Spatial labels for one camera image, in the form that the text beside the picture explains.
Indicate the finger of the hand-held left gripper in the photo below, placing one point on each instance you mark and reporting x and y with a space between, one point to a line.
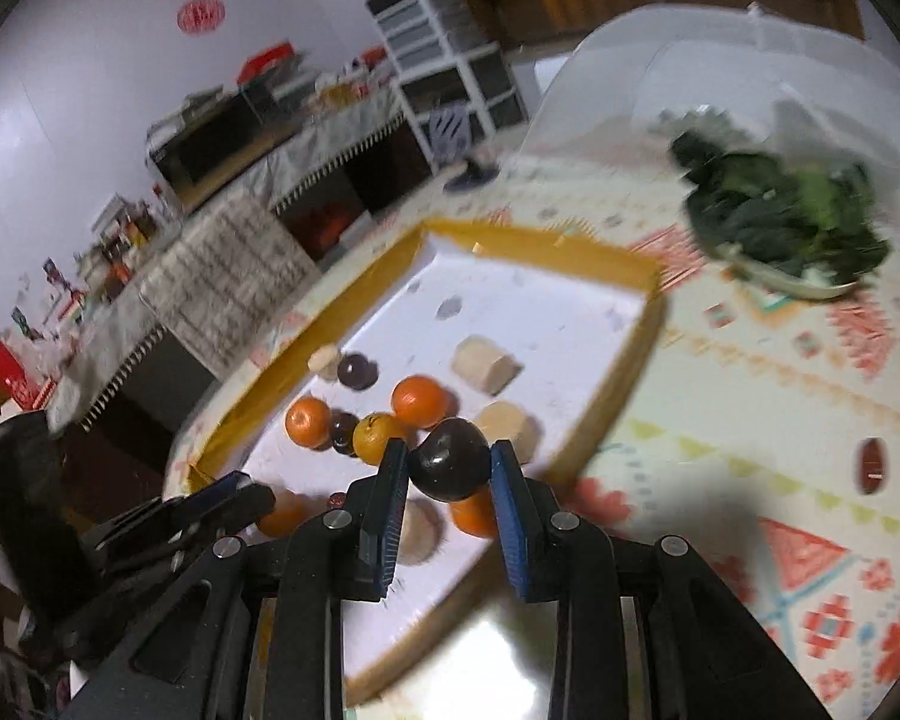
135 592
195 510

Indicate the green leafy vegetables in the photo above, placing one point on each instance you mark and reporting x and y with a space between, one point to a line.
765 195

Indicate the black appliance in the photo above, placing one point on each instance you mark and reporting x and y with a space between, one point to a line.
202 146

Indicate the small beige sugarcane chunk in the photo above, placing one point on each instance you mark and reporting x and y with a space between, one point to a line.
326 358

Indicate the white mesh food cover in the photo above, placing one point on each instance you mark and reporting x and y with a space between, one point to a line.
607 90

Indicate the yellow tray with white inside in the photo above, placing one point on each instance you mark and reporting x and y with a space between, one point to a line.
540 315

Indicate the white plastic drawer unit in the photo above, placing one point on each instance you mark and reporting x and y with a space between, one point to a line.
435 37

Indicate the dark slipper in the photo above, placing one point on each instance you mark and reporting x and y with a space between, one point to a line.
471 174

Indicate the red patterned box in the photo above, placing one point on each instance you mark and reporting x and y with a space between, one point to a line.
19 375

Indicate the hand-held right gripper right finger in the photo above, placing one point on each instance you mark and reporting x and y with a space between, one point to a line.
517 540

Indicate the dark reddish plum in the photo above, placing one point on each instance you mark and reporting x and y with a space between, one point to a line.
872 463

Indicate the patterned floor mat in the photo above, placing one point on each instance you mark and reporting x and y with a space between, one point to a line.
757 405

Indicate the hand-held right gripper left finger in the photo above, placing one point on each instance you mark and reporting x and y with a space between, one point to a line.
382 532

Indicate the cloth-covered cabinet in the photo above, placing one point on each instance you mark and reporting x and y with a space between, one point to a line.
225 262

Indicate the red round wall decoration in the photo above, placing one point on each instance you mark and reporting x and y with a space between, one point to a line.
201 15

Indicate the pale round plate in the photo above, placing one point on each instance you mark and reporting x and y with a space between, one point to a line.
810 289

